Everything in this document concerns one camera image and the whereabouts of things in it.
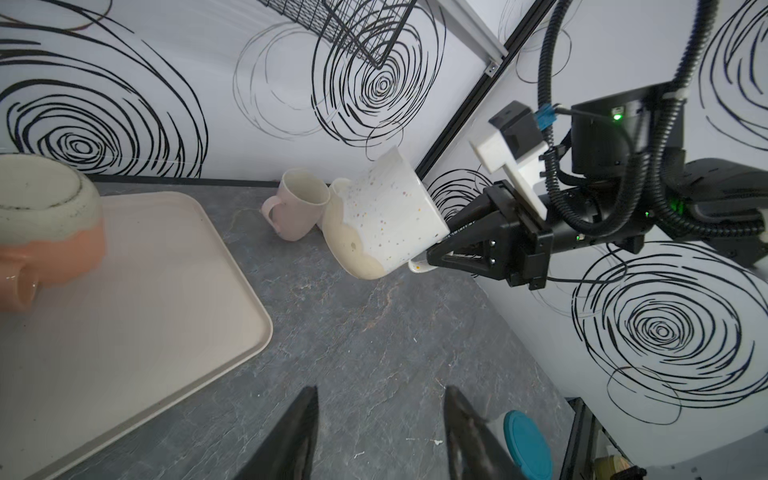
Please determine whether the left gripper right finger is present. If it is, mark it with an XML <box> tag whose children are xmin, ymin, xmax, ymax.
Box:
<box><xmin>443</xmin><ymin>385</ymin><xmax>525</xmax><ymax>480</ymax></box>

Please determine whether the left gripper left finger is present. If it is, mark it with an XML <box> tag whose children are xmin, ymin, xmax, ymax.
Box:
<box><xmin>235</xmin><ymin>386</ymin><xmax>318</xmax><ymax>480</ymax></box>

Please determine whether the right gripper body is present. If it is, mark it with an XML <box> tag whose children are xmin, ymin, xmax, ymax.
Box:
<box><xmin>426</xmin><ymin>83</ymin><xmax>688</xmax><ymax>290</ymax></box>

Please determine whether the cream speckled mug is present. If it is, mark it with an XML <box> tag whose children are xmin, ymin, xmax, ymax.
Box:
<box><xmin>323</xmin><ymin>147</ymin><xmax>449</xmax><ymax>280</ymax></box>

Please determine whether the pink mug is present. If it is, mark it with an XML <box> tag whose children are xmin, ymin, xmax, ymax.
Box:
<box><xmin>261</xmin><ymin>168</ymin><xmax>331</xmax><ymax>241</ymax></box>

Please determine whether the large white mug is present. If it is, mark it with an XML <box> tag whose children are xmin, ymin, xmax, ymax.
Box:
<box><xmin>317</xmin><ymin>178</ymin><xmax>350</xmax><ymax>233</ymax></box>

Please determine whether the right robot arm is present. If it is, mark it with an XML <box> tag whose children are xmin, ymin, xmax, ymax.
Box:
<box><xmin>426</xmin><ymin>84</ymin><xmax>767</xmax><ymax>290</ymax></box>

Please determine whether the teal lidded white mug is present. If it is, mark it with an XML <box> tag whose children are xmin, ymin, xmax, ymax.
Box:
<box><xmin>487</xmin><ymin>410</ymin><xmax>554</xmax><ymax>480</ymax></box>

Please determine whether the cream and orange mug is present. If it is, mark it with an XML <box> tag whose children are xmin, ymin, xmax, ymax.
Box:
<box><xmin>1</xmin><ymin>154</ymin><xmax>106</xmax><ymax>312</ymax></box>

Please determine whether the beige serving tray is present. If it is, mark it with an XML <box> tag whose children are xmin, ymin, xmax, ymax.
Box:
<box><xmin>1</xmin><ymin>192</ymin><xmax>273</xmax><ymax>479</ymax></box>

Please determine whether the black corrugated cable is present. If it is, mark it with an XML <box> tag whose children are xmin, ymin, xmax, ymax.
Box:
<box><xmin>536</xmin><ymin>0</ymin><xmax>766</xmax><ymax>239</ymax></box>

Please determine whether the black wire basket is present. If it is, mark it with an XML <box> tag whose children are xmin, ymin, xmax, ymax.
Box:
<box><xmin>262</xmin><ymin>0</ymin><xmax>416</xmax><ymax>69</ymax></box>

